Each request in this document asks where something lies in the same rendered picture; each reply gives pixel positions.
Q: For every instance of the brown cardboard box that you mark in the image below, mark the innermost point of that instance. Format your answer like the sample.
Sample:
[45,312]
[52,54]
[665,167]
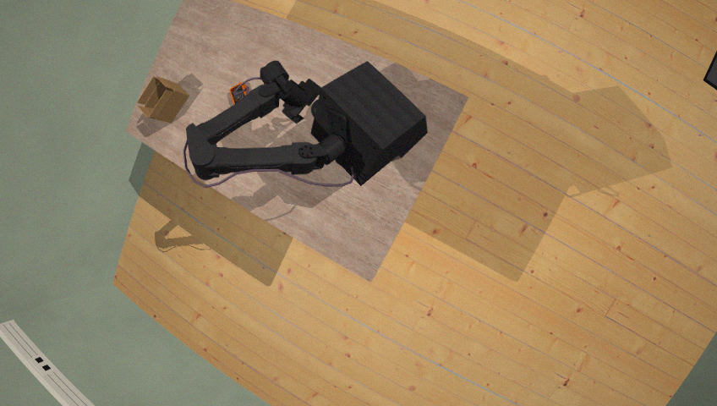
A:
[172,100]

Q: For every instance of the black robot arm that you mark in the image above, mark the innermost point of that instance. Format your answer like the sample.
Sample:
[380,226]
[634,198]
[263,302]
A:
[298,158]

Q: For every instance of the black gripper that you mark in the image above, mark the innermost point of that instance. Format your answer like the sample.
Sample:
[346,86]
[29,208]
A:
[312,90]

